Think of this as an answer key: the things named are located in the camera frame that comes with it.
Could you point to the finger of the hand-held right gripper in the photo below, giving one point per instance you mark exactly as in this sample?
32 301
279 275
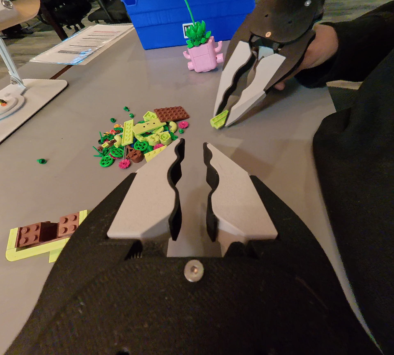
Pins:
235 68
261 84

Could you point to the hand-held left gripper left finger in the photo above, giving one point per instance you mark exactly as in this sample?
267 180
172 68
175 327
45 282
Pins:
147 207

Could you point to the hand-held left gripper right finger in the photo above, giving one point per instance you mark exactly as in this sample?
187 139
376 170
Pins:
243 207

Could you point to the lime curved brick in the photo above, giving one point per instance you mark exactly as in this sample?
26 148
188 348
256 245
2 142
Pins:
154 153
219 120

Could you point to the long lime toy plate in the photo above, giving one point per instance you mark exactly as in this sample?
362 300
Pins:
127 133

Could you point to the brown toy plate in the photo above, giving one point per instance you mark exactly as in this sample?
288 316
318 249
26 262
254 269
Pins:
171 113

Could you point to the lime face tile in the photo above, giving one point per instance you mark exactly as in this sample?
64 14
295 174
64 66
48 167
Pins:
147 126

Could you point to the lime brick box with brown bricks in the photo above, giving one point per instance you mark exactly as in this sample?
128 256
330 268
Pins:
64 225

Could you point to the short lime toy plate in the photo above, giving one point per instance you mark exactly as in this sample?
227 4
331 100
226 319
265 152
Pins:
150 115

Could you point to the person's right hand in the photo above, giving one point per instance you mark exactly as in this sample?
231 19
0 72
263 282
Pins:
324 47

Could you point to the green toy flower stem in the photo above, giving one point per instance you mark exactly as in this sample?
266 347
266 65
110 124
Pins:
197 34

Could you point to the pile of small toy bricks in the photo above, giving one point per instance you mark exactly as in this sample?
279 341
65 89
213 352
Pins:
106 161

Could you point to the blue storage bin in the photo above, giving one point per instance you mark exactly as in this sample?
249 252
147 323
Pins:
160 16

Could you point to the person's black clothing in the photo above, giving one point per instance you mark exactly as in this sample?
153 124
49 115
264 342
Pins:
354 176

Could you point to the laminated instruction sheet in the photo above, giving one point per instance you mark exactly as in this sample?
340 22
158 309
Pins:
86 41

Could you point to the white adjustable stand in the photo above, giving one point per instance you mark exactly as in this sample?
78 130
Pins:
37 93

